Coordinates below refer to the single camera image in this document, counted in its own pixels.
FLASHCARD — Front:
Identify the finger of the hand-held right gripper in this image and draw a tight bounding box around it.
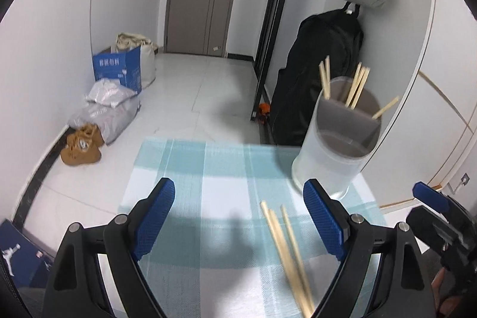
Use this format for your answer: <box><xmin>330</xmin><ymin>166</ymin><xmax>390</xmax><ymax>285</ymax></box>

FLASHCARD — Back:
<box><xmin>412</xmin><ymin>182</ymin><xmax>471</xmax><ymax>231</ymax></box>

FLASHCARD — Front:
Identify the wall socket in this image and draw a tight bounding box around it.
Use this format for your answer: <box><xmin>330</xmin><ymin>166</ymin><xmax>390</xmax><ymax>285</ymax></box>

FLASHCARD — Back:
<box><xmin>449</xmin><ymin>173</ymin><xmax>470</xmax><ymax>192</ymax></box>

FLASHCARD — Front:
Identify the white cabinet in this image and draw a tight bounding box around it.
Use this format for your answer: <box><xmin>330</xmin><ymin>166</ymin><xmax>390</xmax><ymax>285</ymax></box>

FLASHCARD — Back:
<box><xmin>373</xmin><ymin>0</ymin><xmax>477</xmax><ymax>207</ymax></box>

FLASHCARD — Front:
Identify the small grey plastic bag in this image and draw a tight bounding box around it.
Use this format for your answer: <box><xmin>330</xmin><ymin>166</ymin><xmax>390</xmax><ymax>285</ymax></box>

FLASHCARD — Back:
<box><xmin>86</xmin><ymin>77</ymin><xmax>138</xmax><ymax>107</ymax></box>

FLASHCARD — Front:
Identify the blue shoe box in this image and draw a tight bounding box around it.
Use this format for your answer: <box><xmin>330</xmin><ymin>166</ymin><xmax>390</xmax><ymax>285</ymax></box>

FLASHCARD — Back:
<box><xmin>0</xmin><ymin>219</ymin><xmax>56</xmax><ymax>289</ymax></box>

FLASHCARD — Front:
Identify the clear plastic utensil cup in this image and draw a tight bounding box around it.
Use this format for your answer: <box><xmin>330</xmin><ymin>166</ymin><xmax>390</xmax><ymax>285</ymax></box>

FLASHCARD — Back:
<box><xmin>292</xmin><ymin>77</ymin><xmax>382</xmax><ymax>201</ymax></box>

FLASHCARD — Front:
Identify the black tripod stand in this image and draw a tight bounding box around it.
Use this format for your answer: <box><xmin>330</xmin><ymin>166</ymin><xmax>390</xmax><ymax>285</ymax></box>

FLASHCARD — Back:
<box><xmin>250</xmin><ymin>0</ymin><xmax>301</xmax><ymax>145</ymax></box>

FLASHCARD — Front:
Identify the black backpack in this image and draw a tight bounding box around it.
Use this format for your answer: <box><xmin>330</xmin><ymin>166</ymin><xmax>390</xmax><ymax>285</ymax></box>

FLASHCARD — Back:
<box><xmin>269</xmin><ymin>3</ymin><xmax>365</xmax><ymax>147</ymax></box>

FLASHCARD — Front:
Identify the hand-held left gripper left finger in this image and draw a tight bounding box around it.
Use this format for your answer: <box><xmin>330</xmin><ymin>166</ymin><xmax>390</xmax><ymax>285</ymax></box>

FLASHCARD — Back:
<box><xmin>44</xmin><ymin>177</ymin><xmax>176</xmax><ymax>318</ymax></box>

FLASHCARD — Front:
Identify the person's right hand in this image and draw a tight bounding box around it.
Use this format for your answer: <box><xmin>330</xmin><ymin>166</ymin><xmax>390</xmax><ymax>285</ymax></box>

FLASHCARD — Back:
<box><xmin>431</xmin><ymin>269</ymin><xmax>460</xmax><ymax>316</ymax></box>

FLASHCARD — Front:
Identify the beige canvas tote bag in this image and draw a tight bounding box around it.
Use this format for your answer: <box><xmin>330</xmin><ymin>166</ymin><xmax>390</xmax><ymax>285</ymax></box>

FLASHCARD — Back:
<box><xmin>115</xmin><ymin>33</ymin><xmax>157</xmax><ymax>89</ymax></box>

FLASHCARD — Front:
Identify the large grey plastic bag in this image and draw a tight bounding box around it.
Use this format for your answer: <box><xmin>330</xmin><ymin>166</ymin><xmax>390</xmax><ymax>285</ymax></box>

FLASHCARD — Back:
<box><xmin>68</xmin><ymin>98</ymin><xmax>141</xmax><ymax>145</ymax></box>

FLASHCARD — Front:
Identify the teal checked tablecloth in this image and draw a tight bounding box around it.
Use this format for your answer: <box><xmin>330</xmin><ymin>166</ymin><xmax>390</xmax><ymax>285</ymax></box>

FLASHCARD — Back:
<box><xmin>118</xmin><ymin>138</ymin><xmax>388</xmax><ymax>318</ymax></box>

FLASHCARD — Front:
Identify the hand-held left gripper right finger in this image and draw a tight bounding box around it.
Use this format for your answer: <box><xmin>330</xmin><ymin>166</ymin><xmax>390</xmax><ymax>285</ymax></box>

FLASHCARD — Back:
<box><xmin>303</xmin><ymin>178</ymin><xmax>436</xmax><ymax>318</ymax></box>

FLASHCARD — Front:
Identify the blue cardboard box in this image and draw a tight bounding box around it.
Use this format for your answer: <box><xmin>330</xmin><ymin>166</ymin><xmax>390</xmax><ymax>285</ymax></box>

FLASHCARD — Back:
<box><xmin>92</xmin><ymin>44</ymin><xmax>143</xmax><ymax>95</ymax></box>

